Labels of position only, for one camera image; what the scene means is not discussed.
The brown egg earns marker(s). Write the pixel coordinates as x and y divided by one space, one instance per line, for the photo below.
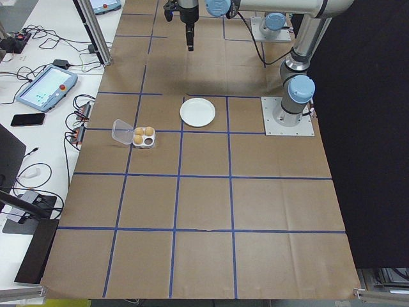
148 130
138 139
139 131

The white round plate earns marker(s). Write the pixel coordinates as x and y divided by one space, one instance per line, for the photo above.
198 112

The clear plastic egg carton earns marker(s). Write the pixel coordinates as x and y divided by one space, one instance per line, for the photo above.
123 132

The blue grey teach pendant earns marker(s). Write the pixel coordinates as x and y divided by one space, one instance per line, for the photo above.
44 86
105 4

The black power adapter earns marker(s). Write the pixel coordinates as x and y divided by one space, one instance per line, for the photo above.
61 63
92 49

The black strip with red lights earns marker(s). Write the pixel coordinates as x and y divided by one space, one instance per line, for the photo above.
21 36

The black device box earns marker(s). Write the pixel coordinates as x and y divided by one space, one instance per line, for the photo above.
11 44

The black smartphone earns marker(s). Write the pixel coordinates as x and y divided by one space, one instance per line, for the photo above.
28 119

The small white charger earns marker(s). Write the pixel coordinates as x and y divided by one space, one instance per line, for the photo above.
32 173

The black monitor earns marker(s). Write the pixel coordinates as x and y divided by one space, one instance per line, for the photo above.
9 156

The grey usb hub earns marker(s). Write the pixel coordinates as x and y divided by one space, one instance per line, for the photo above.
18 215

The grey stand base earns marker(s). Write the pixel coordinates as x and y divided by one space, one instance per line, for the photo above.
17 227

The dark flat panel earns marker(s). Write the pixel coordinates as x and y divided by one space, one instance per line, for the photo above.
35 252

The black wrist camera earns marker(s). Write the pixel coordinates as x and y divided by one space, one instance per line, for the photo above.
168 12

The aluminium profile post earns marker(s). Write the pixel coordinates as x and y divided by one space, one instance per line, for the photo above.
99 38

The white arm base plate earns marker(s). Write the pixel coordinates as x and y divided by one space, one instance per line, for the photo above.
284 36
303 128

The black frame cover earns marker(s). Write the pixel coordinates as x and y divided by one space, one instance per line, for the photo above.
367 128

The metal frame bars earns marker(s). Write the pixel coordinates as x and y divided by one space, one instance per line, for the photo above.
383 279

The aluminium table corner rail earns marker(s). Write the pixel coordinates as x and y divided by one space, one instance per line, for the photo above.
19 295
370 293

